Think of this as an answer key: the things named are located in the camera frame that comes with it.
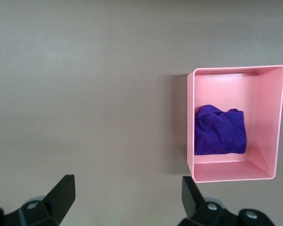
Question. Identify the purple cloth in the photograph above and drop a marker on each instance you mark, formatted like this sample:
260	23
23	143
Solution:
219	134

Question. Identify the pink plastic bin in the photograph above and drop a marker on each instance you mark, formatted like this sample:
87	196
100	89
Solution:
264	117

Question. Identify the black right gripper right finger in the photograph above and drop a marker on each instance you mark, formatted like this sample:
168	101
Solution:
194	204

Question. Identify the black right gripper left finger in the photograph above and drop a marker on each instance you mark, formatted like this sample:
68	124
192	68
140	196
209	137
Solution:
59	202

